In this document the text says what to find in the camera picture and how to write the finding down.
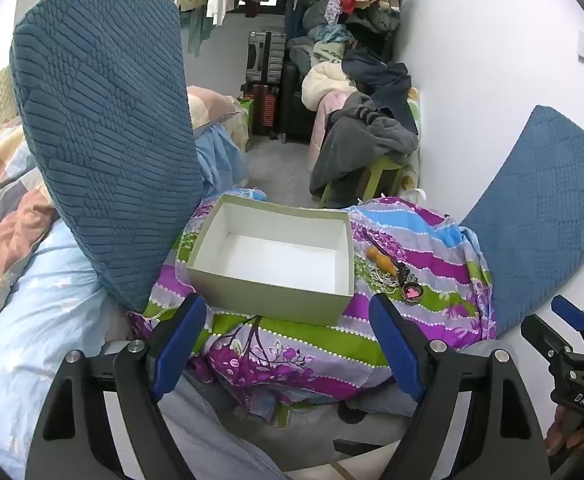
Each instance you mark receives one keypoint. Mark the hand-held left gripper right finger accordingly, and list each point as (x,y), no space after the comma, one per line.
(397,345)

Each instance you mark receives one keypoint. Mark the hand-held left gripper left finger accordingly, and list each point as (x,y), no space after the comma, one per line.
(177,345)

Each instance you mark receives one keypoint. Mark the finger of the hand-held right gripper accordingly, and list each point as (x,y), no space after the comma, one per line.
(572,312)
(542,332)

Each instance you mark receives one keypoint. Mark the green cardboard box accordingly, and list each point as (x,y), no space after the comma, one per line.
(272,300)

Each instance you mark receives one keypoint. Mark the person's right hand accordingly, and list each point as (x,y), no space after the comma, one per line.
(572,432)

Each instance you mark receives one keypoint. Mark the colourful floral striped cloth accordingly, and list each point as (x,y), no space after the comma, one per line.
(322,350)

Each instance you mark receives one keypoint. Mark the blue knitted cushion right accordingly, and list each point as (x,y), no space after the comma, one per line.
(537,210)

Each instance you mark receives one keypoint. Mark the blue knitted cushion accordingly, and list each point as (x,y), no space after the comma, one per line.
(537,210)
(107,135)

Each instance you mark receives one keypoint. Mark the light blue bedsheet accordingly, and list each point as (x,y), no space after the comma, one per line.
(47,310)

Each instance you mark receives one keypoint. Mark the green stool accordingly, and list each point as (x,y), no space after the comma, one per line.
(382,175)

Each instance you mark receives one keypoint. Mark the blue knitted cushion left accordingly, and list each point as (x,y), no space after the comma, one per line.
(107,135)

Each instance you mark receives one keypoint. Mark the green printed bag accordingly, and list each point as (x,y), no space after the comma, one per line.
(247,120)

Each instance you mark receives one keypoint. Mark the patchwork quilt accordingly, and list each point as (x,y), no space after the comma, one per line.
(2,185)

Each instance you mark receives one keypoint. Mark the pink cream pillow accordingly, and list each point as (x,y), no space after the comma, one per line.
(209,105)

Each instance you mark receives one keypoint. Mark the red suitcase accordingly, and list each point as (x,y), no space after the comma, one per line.
(264,107)

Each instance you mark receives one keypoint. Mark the black suitcase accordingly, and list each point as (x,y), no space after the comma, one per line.
(294,105)

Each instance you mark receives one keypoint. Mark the navy blue garment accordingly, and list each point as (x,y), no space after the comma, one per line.
(382,77)

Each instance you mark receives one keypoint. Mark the pile of clothes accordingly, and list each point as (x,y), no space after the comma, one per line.
(322,60)

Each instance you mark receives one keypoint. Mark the grey suitcase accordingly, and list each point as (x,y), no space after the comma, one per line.
(266,57)

